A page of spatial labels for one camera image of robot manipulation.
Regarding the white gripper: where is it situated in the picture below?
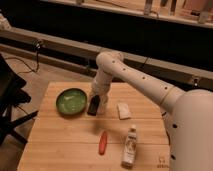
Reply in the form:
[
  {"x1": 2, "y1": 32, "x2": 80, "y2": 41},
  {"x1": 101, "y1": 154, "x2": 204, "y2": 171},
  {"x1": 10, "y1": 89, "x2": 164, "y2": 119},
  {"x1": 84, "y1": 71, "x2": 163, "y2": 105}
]
[{"x1": 89, "y1": 81, "x2": 110, "y2": 104}]

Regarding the black eraser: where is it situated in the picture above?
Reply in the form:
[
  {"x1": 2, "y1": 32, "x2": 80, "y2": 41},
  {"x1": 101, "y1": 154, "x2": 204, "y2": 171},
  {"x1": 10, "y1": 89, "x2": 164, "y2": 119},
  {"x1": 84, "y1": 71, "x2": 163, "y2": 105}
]
[{"x1": 87, "y1": 95, "x2": 100, "y2": 116}]

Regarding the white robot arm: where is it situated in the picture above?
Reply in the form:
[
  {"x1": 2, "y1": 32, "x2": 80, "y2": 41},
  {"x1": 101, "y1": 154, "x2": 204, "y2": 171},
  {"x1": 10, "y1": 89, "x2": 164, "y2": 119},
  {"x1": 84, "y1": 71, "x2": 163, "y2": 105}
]
[{"x1": 90, "y1": 51, "x2": 213, "y2": 171}]

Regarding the white sponge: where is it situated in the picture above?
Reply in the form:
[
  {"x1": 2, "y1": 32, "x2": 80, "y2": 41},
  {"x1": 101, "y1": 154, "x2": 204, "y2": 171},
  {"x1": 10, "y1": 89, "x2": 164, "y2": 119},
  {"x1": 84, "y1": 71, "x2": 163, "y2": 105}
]
[{"x1": 117, "y1": 102, "x2": 131, "y2": 120}]

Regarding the translucent plastic cup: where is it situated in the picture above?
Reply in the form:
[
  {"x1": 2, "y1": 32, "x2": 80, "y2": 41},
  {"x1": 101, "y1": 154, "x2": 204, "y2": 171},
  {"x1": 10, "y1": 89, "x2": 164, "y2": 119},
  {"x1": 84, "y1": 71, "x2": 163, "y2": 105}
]
[{"x1": 98, "y1": 97, "x2": 108, "y2": 115}]

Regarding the green bowl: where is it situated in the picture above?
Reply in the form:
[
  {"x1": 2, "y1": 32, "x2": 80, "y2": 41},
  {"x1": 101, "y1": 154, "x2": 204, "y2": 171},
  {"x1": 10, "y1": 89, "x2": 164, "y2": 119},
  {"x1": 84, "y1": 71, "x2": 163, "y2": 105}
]
[{"x1": 56, "y1": 88, "x2": 87, "y2": 116}]

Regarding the orange carrot toy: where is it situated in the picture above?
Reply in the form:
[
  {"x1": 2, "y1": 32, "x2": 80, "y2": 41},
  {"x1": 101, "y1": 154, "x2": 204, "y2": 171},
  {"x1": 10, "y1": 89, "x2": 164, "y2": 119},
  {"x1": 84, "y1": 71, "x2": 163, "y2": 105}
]
[{"x1": 98, "y1": 131, "x2": 108, "y2": 155}]

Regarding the white plastic bottle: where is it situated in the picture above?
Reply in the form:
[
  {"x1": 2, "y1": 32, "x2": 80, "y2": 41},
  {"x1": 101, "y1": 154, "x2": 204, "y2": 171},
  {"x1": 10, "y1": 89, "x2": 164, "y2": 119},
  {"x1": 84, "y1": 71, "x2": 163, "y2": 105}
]
[{"x1": 122, "y1": 125, "x2": 137, "y2": 167}]

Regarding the black office chair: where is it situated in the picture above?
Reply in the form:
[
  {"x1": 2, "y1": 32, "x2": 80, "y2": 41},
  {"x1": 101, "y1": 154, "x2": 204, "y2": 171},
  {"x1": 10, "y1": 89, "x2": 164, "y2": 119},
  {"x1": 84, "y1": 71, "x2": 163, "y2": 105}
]
[{"x1": 0, "y1": 53, "x2": 37, "y2": 145}]

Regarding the black cable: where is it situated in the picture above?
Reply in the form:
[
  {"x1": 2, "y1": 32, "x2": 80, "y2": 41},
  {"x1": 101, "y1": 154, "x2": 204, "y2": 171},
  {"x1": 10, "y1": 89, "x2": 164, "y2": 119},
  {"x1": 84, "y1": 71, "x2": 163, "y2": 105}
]
[{"x1": 3, "y1": 40, "x2": 44, "y2": 75}]

